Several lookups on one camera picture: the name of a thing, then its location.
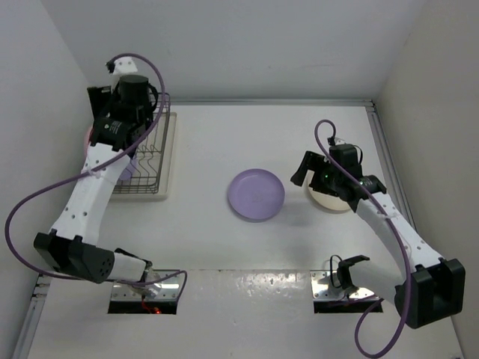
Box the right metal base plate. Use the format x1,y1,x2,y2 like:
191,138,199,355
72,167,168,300
310,270,379,304

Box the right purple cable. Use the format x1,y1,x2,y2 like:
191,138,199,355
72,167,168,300
313,119,416,357

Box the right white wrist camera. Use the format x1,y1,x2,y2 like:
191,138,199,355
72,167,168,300
327,137,346,147

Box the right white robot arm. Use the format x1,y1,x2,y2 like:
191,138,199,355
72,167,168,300
290,144,466,329

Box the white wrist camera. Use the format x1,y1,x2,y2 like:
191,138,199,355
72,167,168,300
327,137,346,147
106,56,138,76

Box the purple plate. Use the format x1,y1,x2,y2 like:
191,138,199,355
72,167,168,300
227,168,285,221
118,158,137,182

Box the purple cable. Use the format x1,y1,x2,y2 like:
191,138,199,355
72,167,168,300
313,119,416,357
4,53,188,300

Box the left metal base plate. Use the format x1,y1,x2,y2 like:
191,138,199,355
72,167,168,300
110,270,183,302

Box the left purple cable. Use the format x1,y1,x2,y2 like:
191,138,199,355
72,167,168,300
4,53,188,300

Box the beige drip tray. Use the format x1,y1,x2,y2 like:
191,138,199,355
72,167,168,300
108,111,178,203

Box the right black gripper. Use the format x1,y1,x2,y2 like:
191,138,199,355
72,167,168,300
291,150,341,197

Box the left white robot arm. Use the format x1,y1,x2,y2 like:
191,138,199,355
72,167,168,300
34,74,158,283

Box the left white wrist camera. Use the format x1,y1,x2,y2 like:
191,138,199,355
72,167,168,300
106,56,138,76

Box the pink plate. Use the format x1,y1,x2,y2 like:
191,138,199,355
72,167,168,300
83,126,93,152

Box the metal base plate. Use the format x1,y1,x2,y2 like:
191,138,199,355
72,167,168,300
110,270,183,302
310,270,379,304

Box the cream plate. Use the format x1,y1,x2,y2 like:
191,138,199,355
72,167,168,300
306,172,351,212

